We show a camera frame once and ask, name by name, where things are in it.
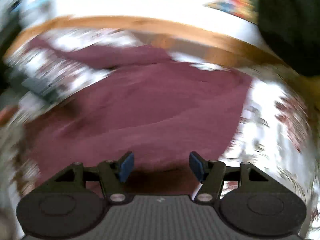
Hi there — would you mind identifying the maroon long-sleeve shirt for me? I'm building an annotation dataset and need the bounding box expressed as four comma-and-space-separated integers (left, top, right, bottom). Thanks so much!
25, 45, 252, 194

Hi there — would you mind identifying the white floral satin bedspread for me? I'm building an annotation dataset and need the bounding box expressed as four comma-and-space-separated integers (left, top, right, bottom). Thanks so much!
0, 27, 320, 240

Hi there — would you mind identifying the black jacket hanging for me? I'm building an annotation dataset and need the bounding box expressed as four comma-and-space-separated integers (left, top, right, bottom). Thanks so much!
258, 0, 319, 77

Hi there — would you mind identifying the colourful mushroom landscape poster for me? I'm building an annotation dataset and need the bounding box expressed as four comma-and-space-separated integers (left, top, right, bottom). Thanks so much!
204, 0, 261, 26

